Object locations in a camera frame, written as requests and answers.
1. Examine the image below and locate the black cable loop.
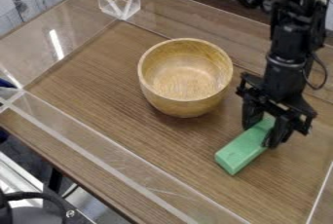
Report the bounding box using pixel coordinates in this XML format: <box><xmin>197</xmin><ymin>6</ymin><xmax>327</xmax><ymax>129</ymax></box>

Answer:
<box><xmin>0</xmin><ymin>191</ymin><xmax>71</xmax><ymax>224</ymax></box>

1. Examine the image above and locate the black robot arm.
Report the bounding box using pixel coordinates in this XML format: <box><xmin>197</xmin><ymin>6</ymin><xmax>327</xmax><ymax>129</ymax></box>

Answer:
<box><xmin>237</xmin><ymin>0</ymin><xmax>330</xmax><ymax>148</ymax></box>

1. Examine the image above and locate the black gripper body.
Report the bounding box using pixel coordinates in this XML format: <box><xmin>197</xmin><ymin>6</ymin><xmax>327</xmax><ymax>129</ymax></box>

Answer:
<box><xmin>237</xmin><ymin>54</ymin><xmax>318</xmax><ymax>135</ymax></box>

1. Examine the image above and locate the black table leg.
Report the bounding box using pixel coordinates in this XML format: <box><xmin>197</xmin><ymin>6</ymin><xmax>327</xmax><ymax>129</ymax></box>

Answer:
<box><xmin>49</xmin><ymin>168</ymin><xmax>65</xmax><ymax>193</ymax></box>

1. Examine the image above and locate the green rectangular block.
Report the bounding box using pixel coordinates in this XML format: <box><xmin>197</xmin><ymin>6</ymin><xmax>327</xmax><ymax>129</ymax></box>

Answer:
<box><xmin>215</xmin><ymin>116</ymin><xmax>275</xmax><ymax>175</ymax></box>

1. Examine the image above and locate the clear acrylic enclosure wall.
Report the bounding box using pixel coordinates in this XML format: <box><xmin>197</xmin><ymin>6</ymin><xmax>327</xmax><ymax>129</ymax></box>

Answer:
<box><xmin>0</xmin><ymin>0</ymin><xmax>333</xmax><ymax>224</ymax></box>

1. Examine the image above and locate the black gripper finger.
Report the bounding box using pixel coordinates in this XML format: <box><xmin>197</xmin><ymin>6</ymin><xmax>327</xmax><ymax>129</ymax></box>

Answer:
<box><xmin>243</xmin><ymin>99</ymin><xmax>264</xmax><ymax>130</ymax></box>
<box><xmin>263</xmin><ymin>116</ymin><xmax>303</xmax><ymax>149</ymax></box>

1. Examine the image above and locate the wooden brown bowl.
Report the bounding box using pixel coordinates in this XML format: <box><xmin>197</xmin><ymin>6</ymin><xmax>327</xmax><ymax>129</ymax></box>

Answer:
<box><xmin>138</xmin><ymin>38</ymin><xmax>233</xmax><ymax>118</ymax></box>

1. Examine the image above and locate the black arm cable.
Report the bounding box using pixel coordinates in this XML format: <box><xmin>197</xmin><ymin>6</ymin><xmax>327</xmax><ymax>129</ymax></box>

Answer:
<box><xmin>303</xmin><ymin>51</ymin><xmax>331</xmax><ymax>91</ymax></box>

